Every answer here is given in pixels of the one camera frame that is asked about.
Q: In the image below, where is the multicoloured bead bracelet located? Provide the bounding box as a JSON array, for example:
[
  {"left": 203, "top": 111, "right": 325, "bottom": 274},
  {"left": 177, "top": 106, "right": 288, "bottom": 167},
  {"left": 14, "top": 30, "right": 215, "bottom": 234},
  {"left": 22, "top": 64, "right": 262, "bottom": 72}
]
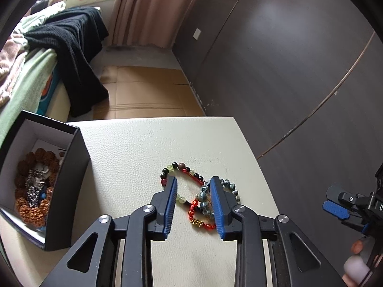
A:
[{"left": 160, "top": 161, "right": 208, "bottom": 207}]

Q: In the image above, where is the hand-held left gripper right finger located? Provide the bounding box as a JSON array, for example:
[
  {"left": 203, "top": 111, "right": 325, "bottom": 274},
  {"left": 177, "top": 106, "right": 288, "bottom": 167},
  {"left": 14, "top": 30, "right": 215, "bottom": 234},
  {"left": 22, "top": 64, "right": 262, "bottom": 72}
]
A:
[{"left": 209, "top": 176, "right": 348, "bottom": 287}]

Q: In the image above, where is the pink curtain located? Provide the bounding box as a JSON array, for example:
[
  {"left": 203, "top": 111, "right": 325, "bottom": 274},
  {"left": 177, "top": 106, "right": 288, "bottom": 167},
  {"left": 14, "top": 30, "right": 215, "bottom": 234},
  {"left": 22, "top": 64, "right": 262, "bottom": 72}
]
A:
[{"left": 109, "top": 0, "right": 210, "bottom": 48}]

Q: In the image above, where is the black knitted blanket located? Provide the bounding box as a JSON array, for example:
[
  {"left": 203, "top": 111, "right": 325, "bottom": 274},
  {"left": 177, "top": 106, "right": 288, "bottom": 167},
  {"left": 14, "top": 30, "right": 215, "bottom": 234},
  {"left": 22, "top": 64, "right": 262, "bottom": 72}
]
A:
[{"left": 24, "top": 6, "right": 110, "bottom": 117}]

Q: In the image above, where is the orange brown seed bead bracelet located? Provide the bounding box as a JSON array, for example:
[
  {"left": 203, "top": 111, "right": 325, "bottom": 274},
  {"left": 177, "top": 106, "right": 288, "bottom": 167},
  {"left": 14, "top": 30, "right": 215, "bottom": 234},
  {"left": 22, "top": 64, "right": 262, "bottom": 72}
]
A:
[{"left": 13, "top": 185, "right": 56, "bottom": 226}]

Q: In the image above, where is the beige fleece blanket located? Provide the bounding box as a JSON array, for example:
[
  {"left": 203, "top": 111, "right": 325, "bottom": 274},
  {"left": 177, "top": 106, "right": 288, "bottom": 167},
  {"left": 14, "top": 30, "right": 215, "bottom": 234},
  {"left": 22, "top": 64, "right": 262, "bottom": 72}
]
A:
[{"left": 0, "top": 31, "right": 29, "bottom": 105}]

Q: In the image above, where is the person's right hand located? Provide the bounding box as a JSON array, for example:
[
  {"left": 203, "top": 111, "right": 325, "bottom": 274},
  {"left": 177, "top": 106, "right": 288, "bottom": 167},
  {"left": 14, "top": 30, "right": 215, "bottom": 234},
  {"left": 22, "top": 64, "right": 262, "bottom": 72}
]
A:
[{"left": 343, "top": 236, "right": 374, "bottom": 286}]

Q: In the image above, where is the black cardboard box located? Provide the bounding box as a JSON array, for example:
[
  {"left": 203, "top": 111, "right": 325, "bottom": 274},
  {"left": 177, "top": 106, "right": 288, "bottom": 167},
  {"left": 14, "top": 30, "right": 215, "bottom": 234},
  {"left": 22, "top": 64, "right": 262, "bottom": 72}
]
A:
[{"left": 0, "top": 110, "right": 91, "bottom": 252}]

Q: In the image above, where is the dark grey wardrobe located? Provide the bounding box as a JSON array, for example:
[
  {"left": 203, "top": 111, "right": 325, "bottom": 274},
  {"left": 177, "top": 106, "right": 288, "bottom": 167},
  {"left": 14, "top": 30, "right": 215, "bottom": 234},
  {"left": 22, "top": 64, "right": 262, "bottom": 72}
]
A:
[{"left": 206, "top": 0, "right": 383, "bottom": 246}]

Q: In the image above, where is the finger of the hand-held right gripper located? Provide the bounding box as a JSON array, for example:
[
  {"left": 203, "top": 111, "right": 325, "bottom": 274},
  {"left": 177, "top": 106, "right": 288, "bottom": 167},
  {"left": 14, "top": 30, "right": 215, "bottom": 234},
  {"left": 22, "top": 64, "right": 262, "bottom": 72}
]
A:
[
  {"left": 322, "top": 201, "right": 369, "bottom": 233},
  {"left": 326, "top": 185, "right": 372, "bottom": 209}
]

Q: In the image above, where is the dark brown seed bead bracelet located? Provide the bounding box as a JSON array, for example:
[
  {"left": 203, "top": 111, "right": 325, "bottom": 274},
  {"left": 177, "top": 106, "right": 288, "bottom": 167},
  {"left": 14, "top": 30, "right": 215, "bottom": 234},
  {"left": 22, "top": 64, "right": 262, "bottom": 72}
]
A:
[{"left": 16, "top": 147, "right": 62, "bottom": 186}]

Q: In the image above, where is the red and gold bead bracelet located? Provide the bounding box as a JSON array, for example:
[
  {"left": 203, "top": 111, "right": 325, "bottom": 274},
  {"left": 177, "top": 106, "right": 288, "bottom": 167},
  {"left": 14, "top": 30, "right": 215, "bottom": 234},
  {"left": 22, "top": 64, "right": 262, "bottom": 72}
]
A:
[{"left": 188, "top": 199, "right": 216, "bottom": 231}]

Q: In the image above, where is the pale green floral quilt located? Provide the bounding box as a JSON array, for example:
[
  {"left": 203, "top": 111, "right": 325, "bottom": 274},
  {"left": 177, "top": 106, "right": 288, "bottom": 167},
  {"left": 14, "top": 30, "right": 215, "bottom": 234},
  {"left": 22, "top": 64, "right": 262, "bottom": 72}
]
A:
[{"left": 15, "top": 1, "right": 66, "bottom": 33}]

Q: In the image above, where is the grey blue bead bracelet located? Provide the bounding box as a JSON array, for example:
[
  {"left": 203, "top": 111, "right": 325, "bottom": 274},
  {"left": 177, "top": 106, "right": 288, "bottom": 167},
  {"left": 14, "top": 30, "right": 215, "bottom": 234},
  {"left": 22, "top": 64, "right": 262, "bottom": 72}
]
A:
[{"left": 196, "top": 179, "right": 242, "bottom": 216}]

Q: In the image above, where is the silver bead bracelet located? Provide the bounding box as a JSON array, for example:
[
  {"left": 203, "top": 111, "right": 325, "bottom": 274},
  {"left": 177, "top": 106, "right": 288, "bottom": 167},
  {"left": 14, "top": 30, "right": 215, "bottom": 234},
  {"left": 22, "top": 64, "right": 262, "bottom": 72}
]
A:
[{"left": 25, "top": 167, "right": 50, "bottom": 207}]

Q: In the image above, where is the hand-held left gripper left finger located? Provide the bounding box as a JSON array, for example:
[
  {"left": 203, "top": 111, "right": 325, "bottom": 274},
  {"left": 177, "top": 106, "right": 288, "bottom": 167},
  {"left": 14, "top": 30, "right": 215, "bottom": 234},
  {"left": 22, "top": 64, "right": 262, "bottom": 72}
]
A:
[{"left": 39, "top": 176, "right": 178, "bottom": 287}]

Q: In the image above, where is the cardboard floor sheet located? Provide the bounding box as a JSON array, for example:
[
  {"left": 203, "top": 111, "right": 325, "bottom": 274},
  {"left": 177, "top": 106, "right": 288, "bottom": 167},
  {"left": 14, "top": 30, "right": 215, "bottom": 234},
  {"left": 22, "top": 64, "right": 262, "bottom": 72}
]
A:
[{"left": 99, "top": 65, "right": 207, "bottom": 120}]

